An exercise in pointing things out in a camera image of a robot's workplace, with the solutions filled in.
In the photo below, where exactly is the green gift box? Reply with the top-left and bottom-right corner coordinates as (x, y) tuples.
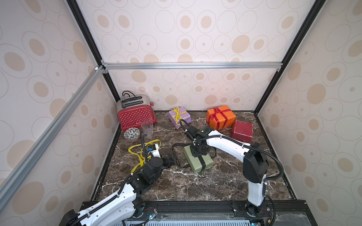
(184, 146), (214, 173)

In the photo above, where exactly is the black ribbon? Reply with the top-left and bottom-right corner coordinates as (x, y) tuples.
(172, 143), (217, 169)

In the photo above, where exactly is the yellow ribbon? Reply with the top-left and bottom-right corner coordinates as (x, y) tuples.
(128, 139), (162, 173)
(173, 107), (187, 125)

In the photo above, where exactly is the dark red gift box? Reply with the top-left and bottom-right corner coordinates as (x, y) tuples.
(231, 120), (253, 143)

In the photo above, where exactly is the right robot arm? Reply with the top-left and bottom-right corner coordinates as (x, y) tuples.
(173, 119), (284, 217)

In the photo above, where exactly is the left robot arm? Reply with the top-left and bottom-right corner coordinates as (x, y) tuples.
(59, 135), (178, 226)

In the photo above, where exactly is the orange gift box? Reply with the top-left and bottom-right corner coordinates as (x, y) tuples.
(206, 105), (237, 132)

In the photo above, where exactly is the yellow ribbon on purple box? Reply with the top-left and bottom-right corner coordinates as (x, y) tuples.
(173, 107), (187, 125)

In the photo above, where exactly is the purple gift box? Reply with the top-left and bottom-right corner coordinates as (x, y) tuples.
(168, 106), (192, 129)

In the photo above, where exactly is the red ribbon on orange box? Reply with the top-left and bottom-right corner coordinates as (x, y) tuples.
(208, 107), (233, 130)

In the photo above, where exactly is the patterned ceramic bowl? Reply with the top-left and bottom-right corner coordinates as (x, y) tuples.
(123, 127), (141, 141)

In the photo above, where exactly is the clear plastic cup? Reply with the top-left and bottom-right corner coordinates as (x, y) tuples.
(141, 121), (154, 137)

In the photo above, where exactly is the red polka dot toaster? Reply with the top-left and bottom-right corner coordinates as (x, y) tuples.
(117, 90), (156, 131)

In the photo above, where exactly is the horizontal aluminium bar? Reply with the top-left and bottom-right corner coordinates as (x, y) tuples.
(104, 62), (283, 70)

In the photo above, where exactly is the diagonal aluminium bar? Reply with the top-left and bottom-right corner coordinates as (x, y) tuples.
(1, 66), (105, 211)

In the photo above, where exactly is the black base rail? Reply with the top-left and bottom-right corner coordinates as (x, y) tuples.
(74, 200), (318, 226)

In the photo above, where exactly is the black frame post left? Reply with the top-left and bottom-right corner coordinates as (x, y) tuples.
(66, 0), (120, 102)

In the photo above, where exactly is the black frame post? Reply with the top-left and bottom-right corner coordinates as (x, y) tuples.
(254, 0), (327, 115)
(66, 0), (120, 102)

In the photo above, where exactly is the black frame post right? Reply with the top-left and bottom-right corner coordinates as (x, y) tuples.
(254, 0), (327, 115)

